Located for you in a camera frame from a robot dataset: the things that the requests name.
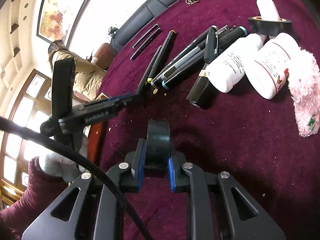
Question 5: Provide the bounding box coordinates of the small white bottle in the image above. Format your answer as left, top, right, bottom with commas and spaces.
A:
256, 0, 281, 22

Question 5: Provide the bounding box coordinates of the white bottle red label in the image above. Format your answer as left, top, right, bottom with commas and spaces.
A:
245, 33, 299, 100

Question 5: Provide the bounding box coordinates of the black camera box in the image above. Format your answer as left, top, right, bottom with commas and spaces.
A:
51, 58, 75, 146

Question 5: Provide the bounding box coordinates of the framed wall painting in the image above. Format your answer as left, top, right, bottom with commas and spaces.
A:
36, 0, 91, 47

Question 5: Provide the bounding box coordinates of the left white gloved hand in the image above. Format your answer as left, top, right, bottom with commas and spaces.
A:
39, 150, 87, 183

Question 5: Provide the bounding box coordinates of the purple capped black pen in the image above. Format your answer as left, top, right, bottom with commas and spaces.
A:
130, 28, 162, 60

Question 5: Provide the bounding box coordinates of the black tape roll on table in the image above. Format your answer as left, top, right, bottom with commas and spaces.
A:
248, 16, 293, 37

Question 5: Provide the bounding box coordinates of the brown armchair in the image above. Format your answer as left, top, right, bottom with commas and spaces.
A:
74, 43, 116, 101

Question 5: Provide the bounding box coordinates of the long black marker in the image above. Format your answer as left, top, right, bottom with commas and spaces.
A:
150, 25, 218, 88

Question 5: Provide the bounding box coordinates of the maroon left sleeve forearm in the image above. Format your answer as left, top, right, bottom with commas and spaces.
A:
1, 157, 67, 239

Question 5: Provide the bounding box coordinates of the black square marker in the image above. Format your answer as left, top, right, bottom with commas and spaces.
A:
186, 63, 213, 109

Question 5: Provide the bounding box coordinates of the tan padded jacket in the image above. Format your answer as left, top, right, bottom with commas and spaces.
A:
48, 40, 106, 101

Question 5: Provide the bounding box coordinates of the black sofa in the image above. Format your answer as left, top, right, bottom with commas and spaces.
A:
110, 0, 178, 53

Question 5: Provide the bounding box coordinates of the black marker yellow tip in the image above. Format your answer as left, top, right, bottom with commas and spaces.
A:
135, 30, 176, 95

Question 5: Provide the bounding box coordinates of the pink fluffy cloth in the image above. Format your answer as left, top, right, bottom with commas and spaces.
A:
288, 49, 319, 137

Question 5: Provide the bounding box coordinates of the black clip pen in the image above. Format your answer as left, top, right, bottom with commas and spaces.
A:
204, 29, 219, 64

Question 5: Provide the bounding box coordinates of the black cable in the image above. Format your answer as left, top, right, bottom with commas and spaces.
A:
0, 115, 153, 240

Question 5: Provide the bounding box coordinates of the white bottle black text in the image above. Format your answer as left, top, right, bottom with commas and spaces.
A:
205, 34, 267, 93

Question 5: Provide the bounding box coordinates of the dark red table cloth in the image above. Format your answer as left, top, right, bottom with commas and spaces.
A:
96, 0, 319, 239

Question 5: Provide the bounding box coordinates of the black marker teal band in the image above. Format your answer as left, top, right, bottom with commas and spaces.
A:
161, 26, 247, 89

